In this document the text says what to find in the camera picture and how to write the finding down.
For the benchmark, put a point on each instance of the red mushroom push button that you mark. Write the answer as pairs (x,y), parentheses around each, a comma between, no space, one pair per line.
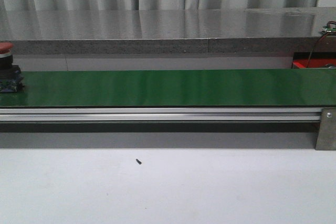
(11,75)

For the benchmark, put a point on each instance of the green conveyor belt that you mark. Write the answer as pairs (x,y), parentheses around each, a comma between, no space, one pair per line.
(240,87)

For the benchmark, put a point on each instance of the grey stone counter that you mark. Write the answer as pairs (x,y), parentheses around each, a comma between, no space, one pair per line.
(53,32)

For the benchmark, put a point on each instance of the red bin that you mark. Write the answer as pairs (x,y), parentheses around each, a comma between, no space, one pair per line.
(316,60)

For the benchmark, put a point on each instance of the green circuit board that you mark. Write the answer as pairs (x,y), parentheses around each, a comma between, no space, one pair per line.
(329,28)

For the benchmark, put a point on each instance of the aluminium conveyor side rail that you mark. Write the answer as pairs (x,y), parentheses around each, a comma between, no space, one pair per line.
(161,114)

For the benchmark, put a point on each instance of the metal conveyor support bracket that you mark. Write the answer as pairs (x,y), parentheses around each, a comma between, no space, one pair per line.
(326,134)

